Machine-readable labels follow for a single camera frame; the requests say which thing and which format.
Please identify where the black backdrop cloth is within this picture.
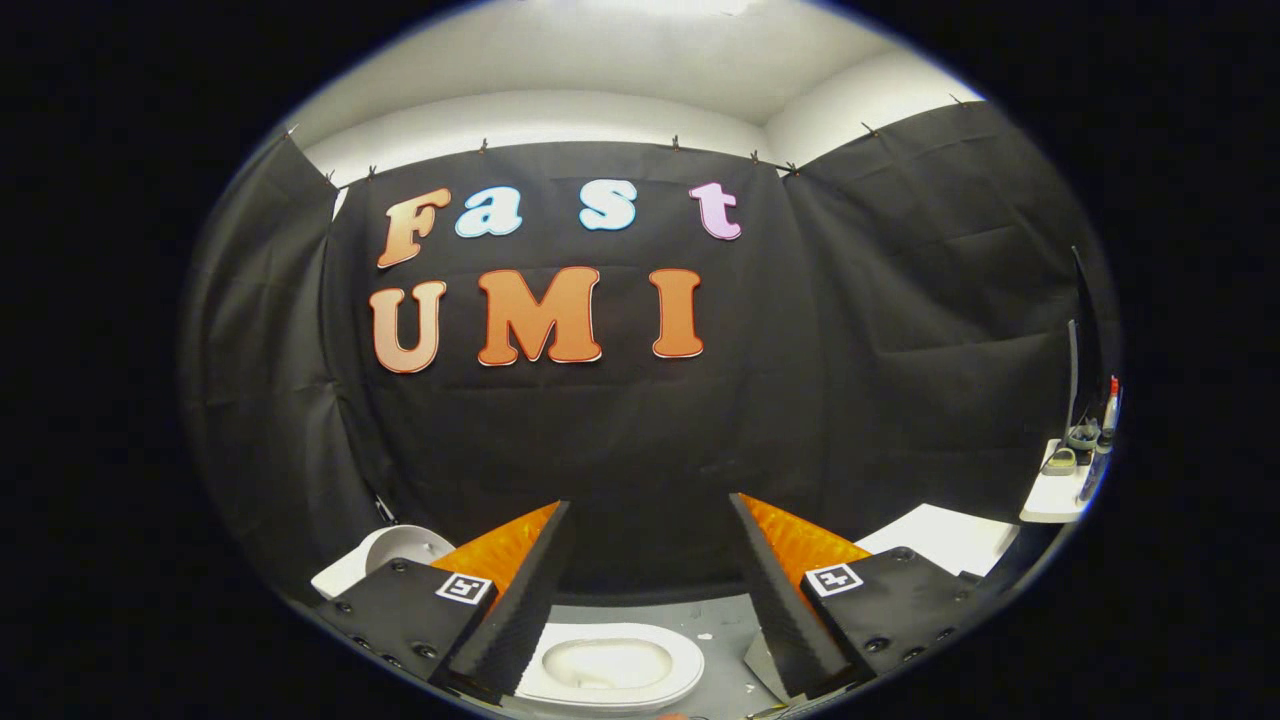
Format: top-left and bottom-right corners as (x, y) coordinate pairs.
(180, 100), (1121, 607)

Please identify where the white side shelf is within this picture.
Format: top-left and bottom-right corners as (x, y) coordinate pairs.
(1019, 438), (1093, 525)

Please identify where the white toilet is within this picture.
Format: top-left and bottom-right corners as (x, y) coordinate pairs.
(311, 545), (707, 715)

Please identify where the white drawer cabinet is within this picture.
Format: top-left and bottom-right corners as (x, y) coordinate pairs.
(744, 502), (1022, 703)

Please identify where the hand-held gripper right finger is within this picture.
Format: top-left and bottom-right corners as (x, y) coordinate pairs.
(728, 492), (993, 700)

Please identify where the dark flat monitor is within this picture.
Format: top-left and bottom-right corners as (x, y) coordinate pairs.
(1064, 245), (1107, 433)

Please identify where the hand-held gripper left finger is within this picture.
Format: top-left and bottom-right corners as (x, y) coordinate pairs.
(315, 500), (573, 701)

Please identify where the red capped bottle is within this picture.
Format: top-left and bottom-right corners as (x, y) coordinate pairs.
(1077, 375), (1123, 503)

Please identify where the white toilet seat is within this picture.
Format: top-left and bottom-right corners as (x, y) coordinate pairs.
(514, 622), (707, 714)

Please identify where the white toilet lid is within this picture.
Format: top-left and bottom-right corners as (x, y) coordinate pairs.
(363, 524), (457, 578)

